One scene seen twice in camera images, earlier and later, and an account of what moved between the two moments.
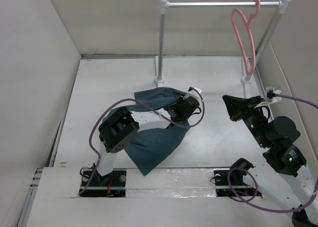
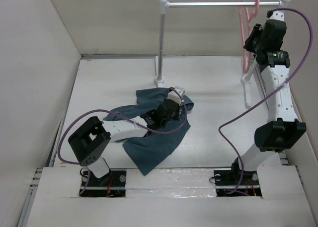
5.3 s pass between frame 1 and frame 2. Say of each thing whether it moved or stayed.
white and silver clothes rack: stayed
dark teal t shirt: stayed
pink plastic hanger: moved
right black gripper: moved
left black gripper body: moved
